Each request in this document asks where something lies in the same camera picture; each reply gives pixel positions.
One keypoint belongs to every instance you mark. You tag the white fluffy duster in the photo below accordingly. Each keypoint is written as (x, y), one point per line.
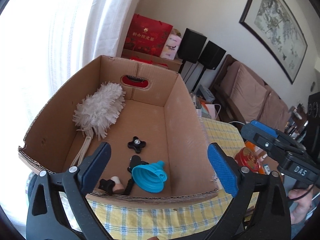
(96, 113)

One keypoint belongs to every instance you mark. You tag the left black speaker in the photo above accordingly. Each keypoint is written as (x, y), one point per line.
(191, 46)

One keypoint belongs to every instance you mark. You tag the pink white tissue pack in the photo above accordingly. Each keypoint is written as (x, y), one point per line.
(171, 47)

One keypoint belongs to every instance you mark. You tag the large brown cardboard box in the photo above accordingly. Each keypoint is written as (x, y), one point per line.
(158, 109)

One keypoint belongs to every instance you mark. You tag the red round tin box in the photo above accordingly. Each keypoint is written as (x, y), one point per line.
(246, 157)

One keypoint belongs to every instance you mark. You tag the box of clutter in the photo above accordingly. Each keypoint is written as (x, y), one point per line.
(203, 100)

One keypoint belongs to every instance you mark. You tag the right black speaker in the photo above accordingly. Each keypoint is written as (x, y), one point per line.
(211, 56)

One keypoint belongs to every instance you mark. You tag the red chocolate gift box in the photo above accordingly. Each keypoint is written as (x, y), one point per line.
(149, 62)

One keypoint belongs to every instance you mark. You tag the white curtain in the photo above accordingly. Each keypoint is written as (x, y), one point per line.
(107, 27)

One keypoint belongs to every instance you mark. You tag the blue collapsible silicone funnel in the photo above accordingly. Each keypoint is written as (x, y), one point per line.
(150, 177)

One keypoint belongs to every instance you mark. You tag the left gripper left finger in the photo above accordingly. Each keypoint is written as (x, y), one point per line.
(92, 168)

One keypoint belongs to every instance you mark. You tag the black speaker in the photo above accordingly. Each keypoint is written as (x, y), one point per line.
(191, 46)
(211, 56)

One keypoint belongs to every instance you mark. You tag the yellow checkered tablecloth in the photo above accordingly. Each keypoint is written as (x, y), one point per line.
(174, 212)

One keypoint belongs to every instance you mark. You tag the small beige bottle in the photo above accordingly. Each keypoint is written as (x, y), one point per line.
(118, 186)

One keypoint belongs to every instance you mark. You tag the brown sofa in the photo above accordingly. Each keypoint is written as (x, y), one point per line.
(245, 96)

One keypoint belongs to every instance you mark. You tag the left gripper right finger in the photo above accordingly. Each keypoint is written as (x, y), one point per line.
(225, 167)

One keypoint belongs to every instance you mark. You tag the red gift bag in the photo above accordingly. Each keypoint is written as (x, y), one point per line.
(146, 35)

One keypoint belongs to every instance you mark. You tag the person left hand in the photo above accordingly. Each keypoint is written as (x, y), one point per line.
(153, 238)

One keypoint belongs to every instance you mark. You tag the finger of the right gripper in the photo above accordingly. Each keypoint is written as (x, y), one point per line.
(264, 128)

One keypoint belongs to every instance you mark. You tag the framed ink painting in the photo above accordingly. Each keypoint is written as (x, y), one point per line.
(274, 25)

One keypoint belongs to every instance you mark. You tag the person right hand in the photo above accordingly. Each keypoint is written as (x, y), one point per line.
(303, 204)

